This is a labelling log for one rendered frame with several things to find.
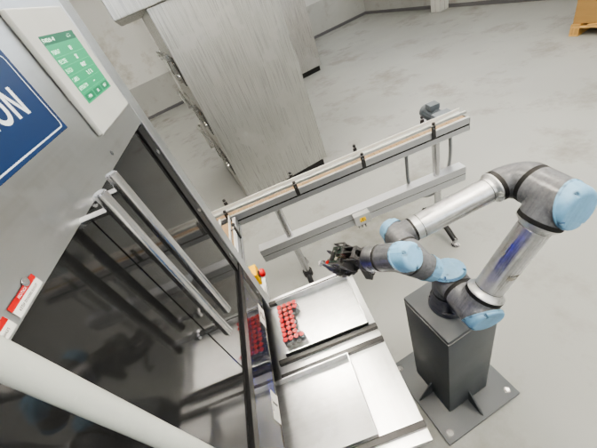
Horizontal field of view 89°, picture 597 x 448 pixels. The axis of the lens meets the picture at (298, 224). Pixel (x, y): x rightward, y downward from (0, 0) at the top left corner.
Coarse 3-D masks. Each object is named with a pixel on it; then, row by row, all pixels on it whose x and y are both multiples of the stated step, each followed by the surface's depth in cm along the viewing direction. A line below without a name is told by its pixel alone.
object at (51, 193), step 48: (0, 0) 47; (48, 0) 60; (0, 48) 43; (48, 96) 49; (48, 144) 45; (96, 144) 57; (0, 192) 34; (48, 192) 41; (0, 240) 32; (48, 240) 38; (0, 288) 30; (240, 288) 107
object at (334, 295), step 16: (320, 288) 137; (336, 288) 134; (352, 288) 128; (304, 304) 134; (320, 304) 131; (336, 304) 128; (352, 304) 126; (304, 320) 128; (320, 320) 125; (336, 320) 123; (352, 320) 121; (320, 336) 120; (336, 336) 116; (288, 352) 116
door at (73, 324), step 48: (96, 240) 48; (48, 288) 36; (96, 288) 44; (144, 288) 55; (48, 336) 34; (96, 336) 40; (144, 336) 50; (192, 336) 64; (0, 384) 28; (96, 384) 37; (144, 384) 45; (192, 384) 57; (240, 384) 77; (0, 432) 26; (48, 432) 30; (96, 432) 35; (192, 432) 52; (240, 432) 67
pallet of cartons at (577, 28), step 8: (584, 0) 396; (592, 0) 390; (584, 8) 400; (592, 8) 394; (576, 16) 411; (584, 16) 404; (592, 16) 398; (576, 24) 414; (584, 24) 411; (592, 24) 400; (576, 32) 418
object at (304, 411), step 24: (336, 360) 110; (288, 384) 110; (312, 384) 108; (336, 384) 105; (288, 408) 104; (312, 408) 102; (336, 408) 100; (360, 408) 97; (288, 432) 99; (312, 432) 97; (336, 432) 95; (360, 432) 93
